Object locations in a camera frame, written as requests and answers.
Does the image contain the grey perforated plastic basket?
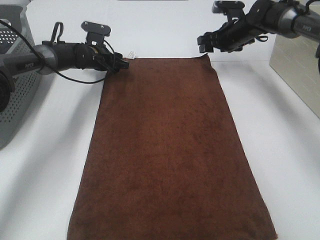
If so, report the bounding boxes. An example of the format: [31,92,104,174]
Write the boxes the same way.
[0,0,41,148]

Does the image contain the white backboard panel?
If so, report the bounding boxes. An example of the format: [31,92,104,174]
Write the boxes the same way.
[27,0,278,62]

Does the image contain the white towel label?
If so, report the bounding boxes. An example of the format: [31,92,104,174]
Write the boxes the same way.
[126,51,137,60]

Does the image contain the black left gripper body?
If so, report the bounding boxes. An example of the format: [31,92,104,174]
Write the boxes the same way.
[74,43,123,72]

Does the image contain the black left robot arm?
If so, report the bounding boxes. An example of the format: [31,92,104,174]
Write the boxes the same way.
[0,42,129,111]

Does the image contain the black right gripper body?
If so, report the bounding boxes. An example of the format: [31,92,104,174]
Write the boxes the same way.
[209,20,260,53]

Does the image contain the brown towel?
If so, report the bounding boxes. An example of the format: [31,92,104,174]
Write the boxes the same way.
[67,55,277,240]

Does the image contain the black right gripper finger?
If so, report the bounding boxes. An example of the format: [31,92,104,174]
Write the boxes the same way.
[197,32,215,46]
[199,44,215,53]

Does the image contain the beige storage box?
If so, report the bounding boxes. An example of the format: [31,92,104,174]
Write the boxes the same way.
[269,35,320,117]

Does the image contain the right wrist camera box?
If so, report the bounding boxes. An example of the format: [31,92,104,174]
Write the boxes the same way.
[211,0,245,15]

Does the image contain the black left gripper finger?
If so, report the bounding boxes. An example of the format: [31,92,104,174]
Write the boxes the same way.
[118,58,129,65]
[117,63,129,71]

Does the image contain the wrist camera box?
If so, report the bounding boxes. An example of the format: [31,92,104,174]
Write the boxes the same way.
[211,0,245,15]
[81,21,111,37]

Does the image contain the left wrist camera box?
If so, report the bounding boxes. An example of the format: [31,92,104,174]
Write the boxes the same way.
[81,21,111,37]

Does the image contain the black left camera cable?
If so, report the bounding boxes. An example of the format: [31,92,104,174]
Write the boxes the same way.
[0,18,120,84]

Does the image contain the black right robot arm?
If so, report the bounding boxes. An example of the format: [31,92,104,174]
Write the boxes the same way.
[197,0,320,53]

